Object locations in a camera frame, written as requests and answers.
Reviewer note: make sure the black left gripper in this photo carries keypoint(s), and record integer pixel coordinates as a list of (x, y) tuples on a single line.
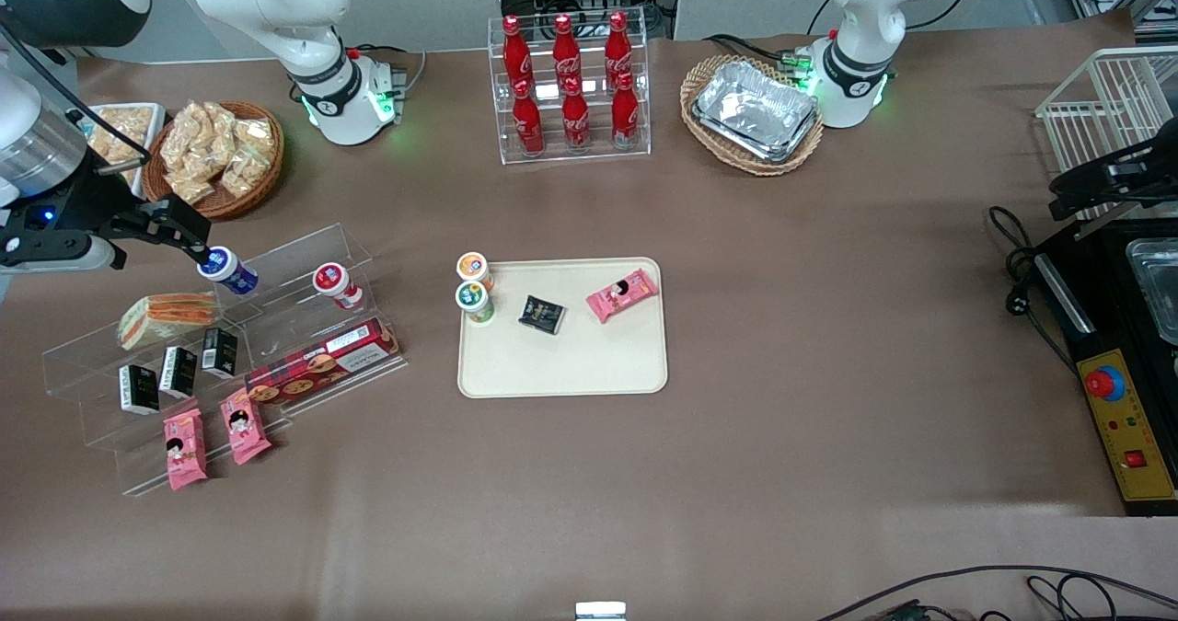
[(1095, 182)]

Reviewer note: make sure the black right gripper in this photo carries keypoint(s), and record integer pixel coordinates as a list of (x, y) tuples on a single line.
[(94, 201)]

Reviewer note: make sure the sandwich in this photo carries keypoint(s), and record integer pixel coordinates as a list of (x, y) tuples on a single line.
[(166, 319)]

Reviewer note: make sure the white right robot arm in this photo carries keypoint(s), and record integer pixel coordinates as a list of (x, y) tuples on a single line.
[(276, 5)]

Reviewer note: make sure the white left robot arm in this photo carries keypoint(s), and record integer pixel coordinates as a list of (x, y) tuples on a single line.
[(860, 5)]

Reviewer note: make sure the white rectangular snack tray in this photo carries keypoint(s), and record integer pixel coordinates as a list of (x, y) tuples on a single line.
[(155, 124)]

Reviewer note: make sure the beige plastic tray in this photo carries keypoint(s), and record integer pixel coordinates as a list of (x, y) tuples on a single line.
[(571, 363)]

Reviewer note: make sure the clear bag of snacks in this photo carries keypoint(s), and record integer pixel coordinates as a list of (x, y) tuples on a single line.
[(190, 186), (256, 138), (241, 173), (222, 122), (186, 132)]

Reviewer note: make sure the brown wicker basket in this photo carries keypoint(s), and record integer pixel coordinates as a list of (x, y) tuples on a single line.
[(221, 207)]

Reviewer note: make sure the flat metal strip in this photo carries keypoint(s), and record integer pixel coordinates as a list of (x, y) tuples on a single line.
[(1104, 221)]

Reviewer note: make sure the blue lid yogurt cup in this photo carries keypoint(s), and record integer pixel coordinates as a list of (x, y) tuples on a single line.
[(225, 270)]

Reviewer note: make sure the tan cracker snack bag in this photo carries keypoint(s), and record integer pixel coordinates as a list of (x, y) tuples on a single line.
[(120, 133)]

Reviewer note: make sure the clear acrylic stepped stand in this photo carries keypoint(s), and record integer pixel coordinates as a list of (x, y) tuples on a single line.
[(294, 253), (101, 391)]

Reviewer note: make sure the steel food container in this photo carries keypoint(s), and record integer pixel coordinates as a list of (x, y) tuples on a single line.
[(1155, 285)]

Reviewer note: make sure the small black box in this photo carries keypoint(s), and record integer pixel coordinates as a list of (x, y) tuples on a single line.
[(178, 372), (139, 389), (220, 352)]

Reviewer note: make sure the black machine with yellow panel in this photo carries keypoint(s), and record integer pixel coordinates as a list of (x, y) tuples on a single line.
[(1104, 327)]

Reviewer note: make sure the red lid yogurt cup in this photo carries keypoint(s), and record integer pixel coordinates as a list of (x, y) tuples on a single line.
[(334, 282)]

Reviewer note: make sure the red cookie box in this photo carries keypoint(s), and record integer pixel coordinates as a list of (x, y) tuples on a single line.
[(322, 363)]

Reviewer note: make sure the pink snack pack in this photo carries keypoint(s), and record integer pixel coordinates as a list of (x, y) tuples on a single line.
[(622, 295), (245, 428), (185, 448)]

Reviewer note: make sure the red emergency stop button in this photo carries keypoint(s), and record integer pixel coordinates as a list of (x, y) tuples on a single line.
[(1102, 383)]

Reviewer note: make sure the orange lid yogurt cup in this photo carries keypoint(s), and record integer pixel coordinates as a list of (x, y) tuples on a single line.
[(473, 267)]

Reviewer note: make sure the green lid yogurt cup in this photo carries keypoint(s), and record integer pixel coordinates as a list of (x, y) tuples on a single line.
[(473, 299)]

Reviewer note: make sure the stacked aluminium foil trays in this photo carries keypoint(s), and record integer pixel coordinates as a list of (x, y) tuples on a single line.
[(755, 106)]

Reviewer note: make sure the red cola bottle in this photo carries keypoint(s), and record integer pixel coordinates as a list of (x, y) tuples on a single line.
[(617, 48), (516, 55), (625, 117), (528, 126), (576, 122), (566, 51)]

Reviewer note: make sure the black snack packet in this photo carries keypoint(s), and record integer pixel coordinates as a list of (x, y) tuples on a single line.
[(541, 315)]

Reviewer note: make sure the clear acrylic bottle rack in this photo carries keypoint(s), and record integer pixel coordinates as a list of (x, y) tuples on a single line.
[(571, 156)]

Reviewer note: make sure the light wicker basket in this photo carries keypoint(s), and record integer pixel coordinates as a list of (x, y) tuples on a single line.
[(699, 147)]

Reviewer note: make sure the small white block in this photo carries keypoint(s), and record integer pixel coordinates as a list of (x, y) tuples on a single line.
[(600, 612)]

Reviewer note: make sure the dark left wrist camera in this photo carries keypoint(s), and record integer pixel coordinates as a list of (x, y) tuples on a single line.
[(1086, 207)]

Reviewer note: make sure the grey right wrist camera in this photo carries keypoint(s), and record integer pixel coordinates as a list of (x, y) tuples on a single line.
[(64, 255)]

